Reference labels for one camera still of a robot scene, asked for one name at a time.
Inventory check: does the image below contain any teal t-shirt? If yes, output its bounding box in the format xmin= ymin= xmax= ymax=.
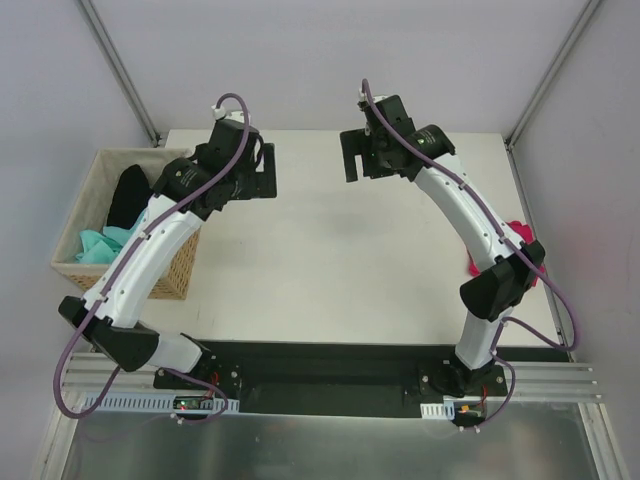
xmin=75 ymin=208 xmax=146 ymax=265

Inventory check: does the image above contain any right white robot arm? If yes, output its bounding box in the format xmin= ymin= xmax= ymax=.
xmin=340 ymin=94 xmax=545 ymax=397

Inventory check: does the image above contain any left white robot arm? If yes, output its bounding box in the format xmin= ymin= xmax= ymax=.
xmin=58 ymin=111 xmax=277 ymax=389

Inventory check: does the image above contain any black garment in basket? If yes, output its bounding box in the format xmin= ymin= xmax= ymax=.
xmin=106 ymin=165 xmax=153 ymax=228

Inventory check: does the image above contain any pink folded t-shirt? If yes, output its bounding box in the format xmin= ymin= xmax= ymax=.
xmin=467 ymin=218 xmax=547 ymax=290

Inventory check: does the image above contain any wicker laundry basket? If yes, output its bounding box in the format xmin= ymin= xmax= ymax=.
xmin=51 ymin=148 xmax=186 ymax=291

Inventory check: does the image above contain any right aluminium corner post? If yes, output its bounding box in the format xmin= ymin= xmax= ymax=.
xmin=504 ymin=0 xmax=605 ymax=152

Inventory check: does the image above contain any aluminium corner post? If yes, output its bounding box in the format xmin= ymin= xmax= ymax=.
xmin=504 ymin=0 xmax=605 ymax=152
xmin=74 ymin=0 xmax=162 ymax=147

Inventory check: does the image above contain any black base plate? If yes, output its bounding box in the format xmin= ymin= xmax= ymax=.
xmin=152 ymin=341 xmax=519 ymax=415

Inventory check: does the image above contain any left aluminium corner post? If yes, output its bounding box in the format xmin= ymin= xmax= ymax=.
xmin=74 ymin=0 xmax=162 ymax=147

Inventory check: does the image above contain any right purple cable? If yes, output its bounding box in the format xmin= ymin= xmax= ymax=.
xmin=360 ymin=78 xmax=581 ymax=434

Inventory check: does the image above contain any purple cable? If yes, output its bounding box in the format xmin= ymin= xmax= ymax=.
xmin=52 ymin=92 xmax=254 ymax=419
xmin=360 ymin=78 xmax=581 ymax=434

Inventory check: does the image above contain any right white cable duct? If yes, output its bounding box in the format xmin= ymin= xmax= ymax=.
xmin=420 ymin=400 xmax=455 ymax=421

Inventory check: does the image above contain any white cable duct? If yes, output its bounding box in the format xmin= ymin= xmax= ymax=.
xmin=80 ymin=393 xmax=240 ymax=415
xmin=420 ymin=400 xmax=455 ymax=421

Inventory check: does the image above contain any aluminium rail frame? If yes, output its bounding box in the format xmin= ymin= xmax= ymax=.
xmin=61 ymin=353 xmax=602 ymax=403

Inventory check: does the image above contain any left white cable duct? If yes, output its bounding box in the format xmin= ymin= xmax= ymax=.
xmin=80 ymin=393 xmax=240 ymax=415

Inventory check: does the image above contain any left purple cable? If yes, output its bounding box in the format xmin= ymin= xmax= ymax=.
xmin=52 ymin=92 xmax=254 ymax=419

